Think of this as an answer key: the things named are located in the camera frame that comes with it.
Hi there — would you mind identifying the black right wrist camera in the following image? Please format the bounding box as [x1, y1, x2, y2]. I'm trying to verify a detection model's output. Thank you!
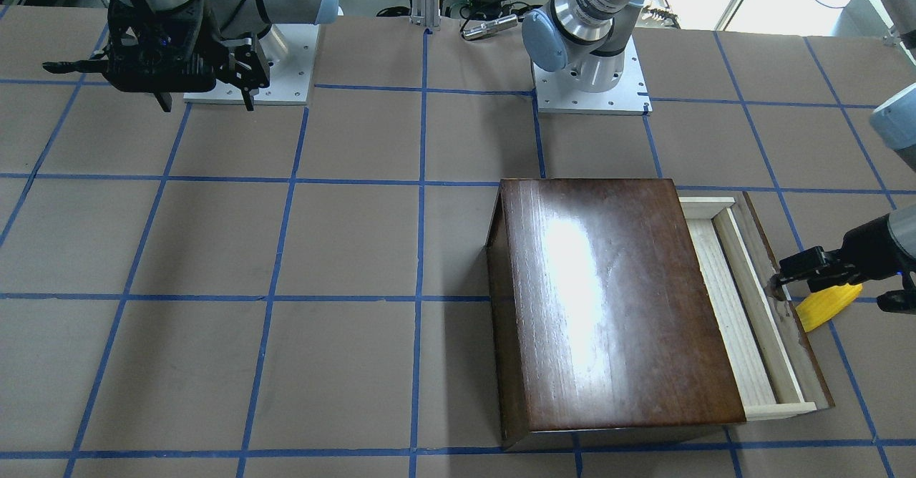
[42, 59, 110, 76]

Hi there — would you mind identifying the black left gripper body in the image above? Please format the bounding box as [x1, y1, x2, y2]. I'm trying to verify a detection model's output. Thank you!
[837, 215, 903, 282]

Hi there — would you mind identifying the yellow plastic corn cob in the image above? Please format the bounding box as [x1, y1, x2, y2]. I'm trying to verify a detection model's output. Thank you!
[796, 283, 863, 333]

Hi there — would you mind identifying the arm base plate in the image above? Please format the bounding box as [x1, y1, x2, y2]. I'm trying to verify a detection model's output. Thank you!
[183, 23, 320, 106]
[531, 38, 653, 116]

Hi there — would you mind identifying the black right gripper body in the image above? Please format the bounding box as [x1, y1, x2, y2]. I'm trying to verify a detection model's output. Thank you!
[106, 0, 216, 93]

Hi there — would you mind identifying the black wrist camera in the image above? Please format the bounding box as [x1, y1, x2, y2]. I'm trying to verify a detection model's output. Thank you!
[42, 59, 110, 76]
[877, 272, 916, 315]

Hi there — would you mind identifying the dark brown wooden drawer box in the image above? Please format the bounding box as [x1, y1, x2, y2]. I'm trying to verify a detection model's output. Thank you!
[485, 178, 747, 452]

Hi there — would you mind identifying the silver metal cylinder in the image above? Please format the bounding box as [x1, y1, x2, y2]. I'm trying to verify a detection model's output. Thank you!
[461, 14, 518, 42]

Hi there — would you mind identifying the light wood drawer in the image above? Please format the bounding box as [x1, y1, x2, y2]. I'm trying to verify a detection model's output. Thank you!
[680, 195, 834, 421]

